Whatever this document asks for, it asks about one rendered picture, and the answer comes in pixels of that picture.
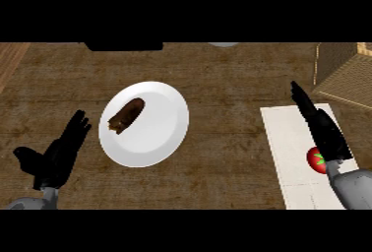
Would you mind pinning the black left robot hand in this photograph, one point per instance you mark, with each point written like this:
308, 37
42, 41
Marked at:
55, 157

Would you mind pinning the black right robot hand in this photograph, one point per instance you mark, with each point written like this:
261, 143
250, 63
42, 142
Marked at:
326, 131

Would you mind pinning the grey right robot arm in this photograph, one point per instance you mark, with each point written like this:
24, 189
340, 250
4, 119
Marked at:
354, 187

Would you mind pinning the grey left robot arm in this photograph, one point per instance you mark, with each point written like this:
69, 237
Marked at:
36, 201

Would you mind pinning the red tomato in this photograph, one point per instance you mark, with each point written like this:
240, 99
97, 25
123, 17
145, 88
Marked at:
315, 161

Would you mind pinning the white placemat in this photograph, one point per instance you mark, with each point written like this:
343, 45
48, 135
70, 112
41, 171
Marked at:
300, 170

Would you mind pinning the tan wicker basket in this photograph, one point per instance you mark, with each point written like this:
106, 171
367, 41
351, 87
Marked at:
345, 74

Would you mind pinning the brown food piece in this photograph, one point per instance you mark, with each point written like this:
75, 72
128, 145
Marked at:
128, 115

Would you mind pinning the white oval plate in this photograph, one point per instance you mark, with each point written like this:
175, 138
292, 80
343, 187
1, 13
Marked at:
144, 124

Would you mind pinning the brown wooden board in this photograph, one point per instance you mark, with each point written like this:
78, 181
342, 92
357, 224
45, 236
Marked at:
10, 59

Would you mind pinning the pale grey round object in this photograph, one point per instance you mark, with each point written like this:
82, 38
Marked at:
224, 44

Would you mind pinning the black appliance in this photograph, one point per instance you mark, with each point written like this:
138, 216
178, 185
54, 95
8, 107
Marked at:
125, 46

